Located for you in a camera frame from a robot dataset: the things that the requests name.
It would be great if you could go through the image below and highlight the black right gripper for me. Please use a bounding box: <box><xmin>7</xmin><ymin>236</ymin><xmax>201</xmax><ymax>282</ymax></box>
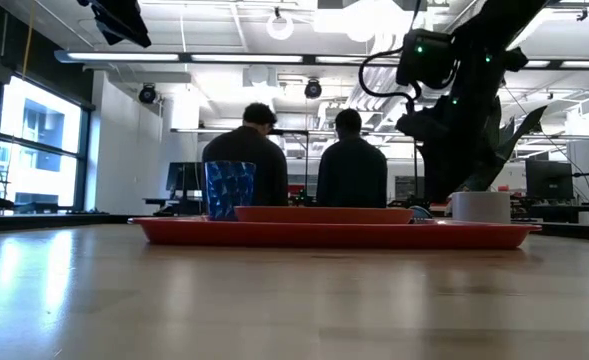
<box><xmin>395</xmin><ymin>93</ymin><xmax>549</xmax><ymax>205</ymax></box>

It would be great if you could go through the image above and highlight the orange plastic plate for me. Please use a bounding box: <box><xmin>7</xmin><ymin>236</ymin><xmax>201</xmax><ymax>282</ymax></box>
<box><xmin>233</xmin><ymin>205</ymin><xmax>416</xmax><ymax>225</ymax></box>

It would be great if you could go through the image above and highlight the blue translucent plastic cup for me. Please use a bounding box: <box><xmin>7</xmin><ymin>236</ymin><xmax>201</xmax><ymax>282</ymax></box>
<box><xmin>203</xmin><ymin>160</ymin><xmax>257</xmax><ymax>222</ymax></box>

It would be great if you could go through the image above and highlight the red plastic tray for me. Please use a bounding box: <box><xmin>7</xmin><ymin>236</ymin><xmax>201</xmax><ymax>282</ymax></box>
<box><xmin>127</xmin><ymin>215</ymin><xmax>543</xmax><ymax>251</ymax></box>

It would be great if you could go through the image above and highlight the person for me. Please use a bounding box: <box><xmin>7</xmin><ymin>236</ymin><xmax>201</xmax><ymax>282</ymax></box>
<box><xmin>315</xmin><ymin>107</ymin><xmax>389</xmax><ymax>209</ymax></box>
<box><xmin>200</xmin><ymin>101</ymin><xmax>290</xmax><ymax>208</ymax></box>

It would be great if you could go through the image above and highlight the black ceiling spotlight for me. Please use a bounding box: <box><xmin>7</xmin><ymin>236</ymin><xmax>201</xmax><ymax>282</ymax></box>
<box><xmin>137</xmin><ymin>83</ymin><xmax>158</xmax><ymax>106</ymax></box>
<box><xmin>303</xmin><ymin>77</ymin><xmax>323</xmax><ymax>101</ymax></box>

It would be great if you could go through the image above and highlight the black monitor on desk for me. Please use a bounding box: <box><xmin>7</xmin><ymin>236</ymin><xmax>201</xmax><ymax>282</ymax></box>
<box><xmin>165</xmin><ymin>160</ymin><xmax>206</xmax><ymax>200</ymax></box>

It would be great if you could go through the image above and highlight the long ceiling light fixture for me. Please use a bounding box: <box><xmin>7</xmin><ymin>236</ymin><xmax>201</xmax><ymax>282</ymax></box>
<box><xmin>53</xmin><ymin>48</ymin><xmax>589</xmax><ymax>71</ymax></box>

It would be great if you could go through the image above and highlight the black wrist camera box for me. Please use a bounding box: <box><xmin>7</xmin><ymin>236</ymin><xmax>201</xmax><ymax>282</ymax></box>
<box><xmin>395</xmin><ymin>28</ymin><xmax>459</xmax><ymax>91</ymax></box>

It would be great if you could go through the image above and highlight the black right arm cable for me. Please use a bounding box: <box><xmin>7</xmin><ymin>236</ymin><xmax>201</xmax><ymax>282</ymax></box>
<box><xmin>357</xmin><ymin>46</ymin><xmax>418</xmax><ymax>115</ymax></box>

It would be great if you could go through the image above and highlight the white ring ceiling lamp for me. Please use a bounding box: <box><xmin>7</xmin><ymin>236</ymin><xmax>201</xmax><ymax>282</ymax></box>
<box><xmin>265</xmin><ymin>13</ymin><xmax>296</xmax><ymax>42</ymax></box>

